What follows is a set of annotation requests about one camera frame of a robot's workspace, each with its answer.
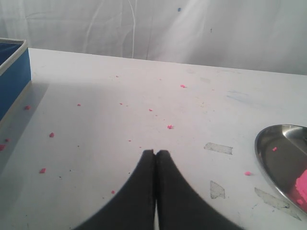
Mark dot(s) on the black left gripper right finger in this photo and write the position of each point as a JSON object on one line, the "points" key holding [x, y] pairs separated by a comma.
{"points": [[179, 207]]}

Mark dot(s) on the white backdrop curtain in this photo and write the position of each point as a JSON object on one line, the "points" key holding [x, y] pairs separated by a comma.
{"points": [[266, 35]]}

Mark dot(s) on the pink clay lump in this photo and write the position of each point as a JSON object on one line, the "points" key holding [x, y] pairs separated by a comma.
{"points": [[298, 192]]}

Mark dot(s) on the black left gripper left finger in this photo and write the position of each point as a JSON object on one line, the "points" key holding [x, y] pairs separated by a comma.
{"points": [[133, 206]]}

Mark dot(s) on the round steel plate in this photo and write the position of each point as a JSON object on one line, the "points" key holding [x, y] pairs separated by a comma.
{"points": [[281, 151]]}

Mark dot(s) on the blue fabric box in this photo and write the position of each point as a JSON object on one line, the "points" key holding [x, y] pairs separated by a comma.
{"points": [[15, 71]]}

